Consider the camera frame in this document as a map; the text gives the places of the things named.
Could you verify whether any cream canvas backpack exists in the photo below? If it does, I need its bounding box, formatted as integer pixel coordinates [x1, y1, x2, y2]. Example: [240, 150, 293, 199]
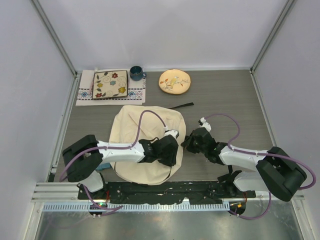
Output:
[109, 105, 186, 186]

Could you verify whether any blue small box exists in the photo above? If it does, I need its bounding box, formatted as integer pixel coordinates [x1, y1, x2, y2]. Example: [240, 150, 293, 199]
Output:
[95, 163, 111, 171]

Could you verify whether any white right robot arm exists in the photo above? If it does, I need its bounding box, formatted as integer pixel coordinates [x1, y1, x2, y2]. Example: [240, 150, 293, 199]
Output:
[181, 127, 307, 202]

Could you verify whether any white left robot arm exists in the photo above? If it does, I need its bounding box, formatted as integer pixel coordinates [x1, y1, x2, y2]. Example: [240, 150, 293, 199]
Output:
[61, 130, 179, 200]

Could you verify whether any round bird ceramic plate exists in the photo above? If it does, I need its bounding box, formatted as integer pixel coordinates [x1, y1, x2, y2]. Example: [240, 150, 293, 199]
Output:
[158, 69, 191, 95]

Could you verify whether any white embroidered placemat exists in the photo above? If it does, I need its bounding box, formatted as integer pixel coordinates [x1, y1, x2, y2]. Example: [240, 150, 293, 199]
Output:
[75, 69, 146, 107]

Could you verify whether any dark blue ceramic mug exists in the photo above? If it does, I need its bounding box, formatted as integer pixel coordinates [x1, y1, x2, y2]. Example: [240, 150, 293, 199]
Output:
[129, 65, 147, 82]

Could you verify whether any square floral ceramic plate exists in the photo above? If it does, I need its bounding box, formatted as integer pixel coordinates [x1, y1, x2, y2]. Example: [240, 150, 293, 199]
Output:
[92, 70, 129, 100]

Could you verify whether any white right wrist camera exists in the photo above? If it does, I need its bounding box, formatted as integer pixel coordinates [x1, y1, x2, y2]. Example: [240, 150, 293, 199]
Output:
[198, 117, 212, 132]

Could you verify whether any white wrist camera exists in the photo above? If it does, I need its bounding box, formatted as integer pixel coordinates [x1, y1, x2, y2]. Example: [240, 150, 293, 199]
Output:
[164, 129, 180, 139]
[198, 117, 212, 132]

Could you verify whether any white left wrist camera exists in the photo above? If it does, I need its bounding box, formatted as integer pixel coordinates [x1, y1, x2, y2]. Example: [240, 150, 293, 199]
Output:
[164, 129, 180, 139]

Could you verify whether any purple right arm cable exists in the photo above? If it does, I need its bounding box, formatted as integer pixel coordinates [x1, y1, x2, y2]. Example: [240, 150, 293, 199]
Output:
[199, 112, 316, 221]

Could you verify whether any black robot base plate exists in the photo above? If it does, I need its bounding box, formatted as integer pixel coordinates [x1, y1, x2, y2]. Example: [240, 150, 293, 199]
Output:
[90, 181, 256, 205]

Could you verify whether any white slotted cable duct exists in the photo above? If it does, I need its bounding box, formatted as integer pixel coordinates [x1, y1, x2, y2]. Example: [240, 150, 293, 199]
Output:
[42, 201, 230, 213]

